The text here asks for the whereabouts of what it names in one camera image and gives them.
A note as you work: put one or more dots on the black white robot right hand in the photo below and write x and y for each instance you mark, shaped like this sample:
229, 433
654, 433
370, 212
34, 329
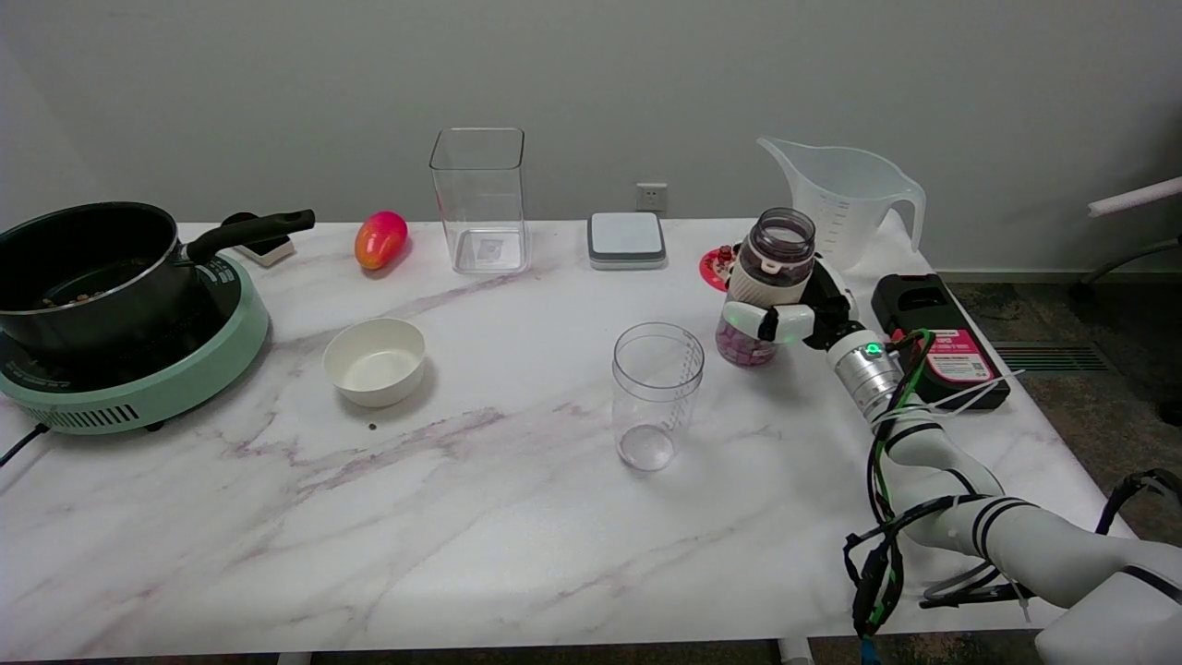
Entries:
826, 309

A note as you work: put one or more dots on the clear bottle with pink contents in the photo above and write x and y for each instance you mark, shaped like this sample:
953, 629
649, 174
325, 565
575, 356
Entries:
780, 242

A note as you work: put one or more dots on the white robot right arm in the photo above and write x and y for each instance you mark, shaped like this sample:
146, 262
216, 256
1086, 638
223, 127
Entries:
960, 480

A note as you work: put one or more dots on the red round bottle cap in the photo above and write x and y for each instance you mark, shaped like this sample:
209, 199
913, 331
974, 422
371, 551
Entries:
713, 268

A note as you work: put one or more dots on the black box pink label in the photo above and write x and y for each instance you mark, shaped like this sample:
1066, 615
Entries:
914, 300

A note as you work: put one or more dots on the translucent plastic measuring jug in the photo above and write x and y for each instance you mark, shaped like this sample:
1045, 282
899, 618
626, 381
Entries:
845, 208

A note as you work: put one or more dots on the clear plastic measuring cup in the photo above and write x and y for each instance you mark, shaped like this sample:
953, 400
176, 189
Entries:
656, 397

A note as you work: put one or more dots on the grey white square lid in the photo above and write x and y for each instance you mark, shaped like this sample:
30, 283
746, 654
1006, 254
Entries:
626, 238

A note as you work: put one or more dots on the black floor vent grille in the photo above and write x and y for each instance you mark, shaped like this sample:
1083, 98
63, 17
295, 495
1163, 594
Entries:
1053, 356

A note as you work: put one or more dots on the dark grey chair leg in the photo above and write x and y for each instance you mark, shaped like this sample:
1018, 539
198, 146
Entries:
1131, 257

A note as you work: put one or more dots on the white foam covered bar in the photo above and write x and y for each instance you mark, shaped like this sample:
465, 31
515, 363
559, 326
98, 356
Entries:
1136, 196

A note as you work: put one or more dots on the white table leg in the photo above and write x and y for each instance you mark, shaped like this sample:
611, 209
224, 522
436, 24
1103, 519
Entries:
295, 658
795, 652

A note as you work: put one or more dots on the clear square plastic container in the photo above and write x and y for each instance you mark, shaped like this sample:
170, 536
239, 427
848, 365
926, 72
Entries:
479, 203

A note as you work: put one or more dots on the red orange toy mango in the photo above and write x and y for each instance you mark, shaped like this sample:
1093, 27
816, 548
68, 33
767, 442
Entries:
379, 239

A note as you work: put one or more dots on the white ceramic bowl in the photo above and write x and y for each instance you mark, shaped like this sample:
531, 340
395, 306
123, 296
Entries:
374, 362

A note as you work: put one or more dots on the small white black block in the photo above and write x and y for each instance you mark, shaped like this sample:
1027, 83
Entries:
268, 249

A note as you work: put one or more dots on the green induction cooker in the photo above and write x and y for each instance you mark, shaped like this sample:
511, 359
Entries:
157, 383

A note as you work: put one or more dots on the white wall socket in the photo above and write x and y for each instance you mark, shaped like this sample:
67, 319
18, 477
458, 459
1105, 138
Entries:
651, 196

